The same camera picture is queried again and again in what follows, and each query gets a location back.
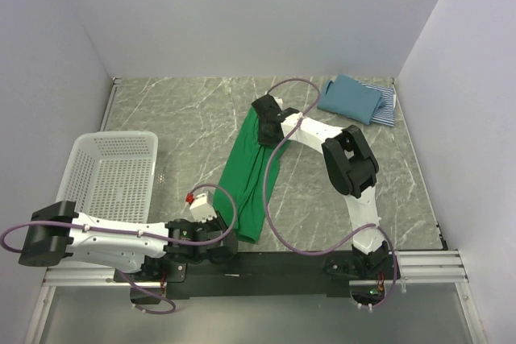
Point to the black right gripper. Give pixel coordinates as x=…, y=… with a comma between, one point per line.
x=263, y=139

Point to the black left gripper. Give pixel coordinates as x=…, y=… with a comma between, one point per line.
x=217, y=221

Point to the green tank top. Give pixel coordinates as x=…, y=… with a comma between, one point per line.
x=242, y=181

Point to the teal blue tank top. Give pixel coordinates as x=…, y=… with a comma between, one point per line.
x=347, y=97

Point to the blue white striped tank top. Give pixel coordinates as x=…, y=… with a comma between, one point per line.
x=385, y=114

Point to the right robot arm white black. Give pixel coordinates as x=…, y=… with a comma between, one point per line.
x=351, y=167

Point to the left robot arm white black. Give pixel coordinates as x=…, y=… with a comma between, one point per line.
x=63, y=233

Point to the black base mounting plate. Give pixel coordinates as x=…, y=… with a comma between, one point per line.
x=266, y=274

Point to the white plastic laundry basket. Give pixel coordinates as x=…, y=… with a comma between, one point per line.
x=110, y=175

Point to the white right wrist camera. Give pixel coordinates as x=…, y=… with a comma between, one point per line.
x=279, y=101

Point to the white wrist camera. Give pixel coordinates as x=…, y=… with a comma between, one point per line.
x=279, y=101
x=201, y=207

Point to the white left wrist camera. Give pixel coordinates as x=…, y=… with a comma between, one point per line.
x=201, y=207

